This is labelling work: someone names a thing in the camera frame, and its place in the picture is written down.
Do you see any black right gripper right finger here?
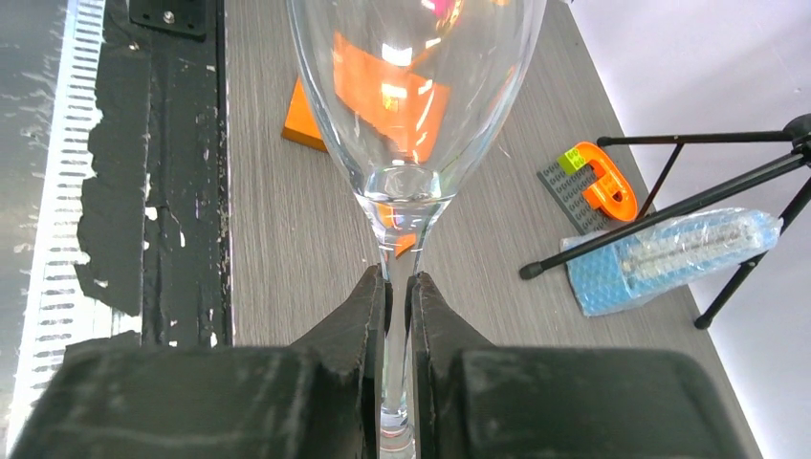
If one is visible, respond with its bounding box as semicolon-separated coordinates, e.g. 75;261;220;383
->
410;273;746;458

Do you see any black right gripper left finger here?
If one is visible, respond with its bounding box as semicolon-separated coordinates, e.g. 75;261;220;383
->
11;266;386;458

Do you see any clear wine glass back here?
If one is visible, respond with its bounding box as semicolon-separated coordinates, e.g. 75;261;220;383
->
288;1;546;458

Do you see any gold wire wine glass rack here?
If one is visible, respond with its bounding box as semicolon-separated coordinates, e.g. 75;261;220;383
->
281;32;454;258

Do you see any grey building plate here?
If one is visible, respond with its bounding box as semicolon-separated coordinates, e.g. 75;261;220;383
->
537;147;610;234

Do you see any black music stand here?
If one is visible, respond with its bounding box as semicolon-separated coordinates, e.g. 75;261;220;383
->
519;114;810;330

